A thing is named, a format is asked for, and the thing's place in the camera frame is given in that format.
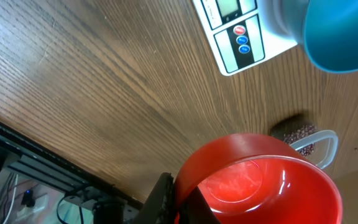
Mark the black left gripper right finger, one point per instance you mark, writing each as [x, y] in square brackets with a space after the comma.
[195, 210]

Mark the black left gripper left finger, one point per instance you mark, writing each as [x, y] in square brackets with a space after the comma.
[159, 208]

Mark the orange scoop with blue handle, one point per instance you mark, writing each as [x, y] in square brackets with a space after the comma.
[255, 178]

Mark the white digital kitchen scale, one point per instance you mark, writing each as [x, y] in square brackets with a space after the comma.
[243, 33]

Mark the blue metal bowl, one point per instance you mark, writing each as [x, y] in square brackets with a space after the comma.
[326, 29]

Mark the red beans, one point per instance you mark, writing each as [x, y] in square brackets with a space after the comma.
[299, 134]

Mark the clear plastic container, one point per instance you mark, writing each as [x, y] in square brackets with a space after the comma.
[319, 148]

